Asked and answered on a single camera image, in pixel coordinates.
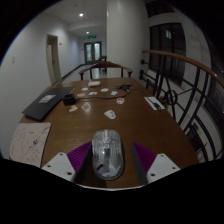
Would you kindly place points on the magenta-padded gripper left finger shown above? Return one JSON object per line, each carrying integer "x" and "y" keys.
{"x": 58, "y": 165}

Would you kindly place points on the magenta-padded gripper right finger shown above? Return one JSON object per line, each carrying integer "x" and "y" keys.
{"x": 163, "y": 166}

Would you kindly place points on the transparent computer mouse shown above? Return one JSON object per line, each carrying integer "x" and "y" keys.
{"x": 107, "y": 156}

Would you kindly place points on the white marble-print mouse pad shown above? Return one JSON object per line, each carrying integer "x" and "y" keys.
{"x": 30, "y": 143}

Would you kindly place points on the small beige sticker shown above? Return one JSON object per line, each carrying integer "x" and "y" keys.
{"x": 81, "y": 95}
{"x": 73, "y": 108}

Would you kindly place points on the black flat mat, white label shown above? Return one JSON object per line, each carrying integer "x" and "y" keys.
{"x": 46, "y": 103}

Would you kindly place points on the white booklet with black pen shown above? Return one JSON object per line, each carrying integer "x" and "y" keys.
{"x": 154, "y": 103}

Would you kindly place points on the small orange-white sticker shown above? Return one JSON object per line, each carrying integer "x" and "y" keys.
{"x": 86, "y": 106}

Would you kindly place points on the small black box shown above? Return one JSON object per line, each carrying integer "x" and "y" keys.
{"x": 69, "y": 100}

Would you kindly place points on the small white sticker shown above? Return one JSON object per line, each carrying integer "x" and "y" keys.
{"x": 104, "y": 89}
{"x": 110, "y": 114}
{"x": 85, "y": 89}
{"x": 114, "y": 93}
{"x": 93, "y": 93}

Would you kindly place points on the small red-white sticker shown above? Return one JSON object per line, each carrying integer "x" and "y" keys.
{"x": 120, "y": 100}

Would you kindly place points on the black key bunch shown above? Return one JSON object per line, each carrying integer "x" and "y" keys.
{"x": 123, "y": 87}

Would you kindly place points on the small white flat box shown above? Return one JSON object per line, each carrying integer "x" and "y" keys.
{"x": 94, "y": 83}

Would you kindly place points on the beige side door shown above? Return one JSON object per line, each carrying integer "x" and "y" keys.
{"x": 54, "y": 60}

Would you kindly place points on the wood-topped black metal railing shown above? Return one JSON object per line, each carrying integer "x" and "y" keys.
{"x": 186, "y": 60}

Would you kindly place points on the wooden armchair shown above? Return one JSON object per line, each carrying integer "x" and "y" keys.
{"x": 105, "y": 64}

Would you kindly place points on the dark-framed window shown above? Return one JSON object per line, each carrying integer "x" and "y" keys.
{"x": 168, "y": 53}

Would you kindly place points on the dark wooden chair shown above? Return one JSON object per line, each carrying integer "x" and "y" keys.
{"x": 103, "y": 58}

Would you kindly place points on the glass double door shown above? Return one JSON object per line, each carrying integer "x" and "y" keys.
{"x": 93, "y": 51}

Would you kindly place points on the green exit sign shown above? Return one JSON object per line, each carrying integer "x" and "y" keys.
{"x": 92, "y": 36}

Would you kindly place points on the white wall switch plate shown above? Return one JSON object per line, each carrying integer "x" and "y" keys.
{"x": 13, "y": 59}

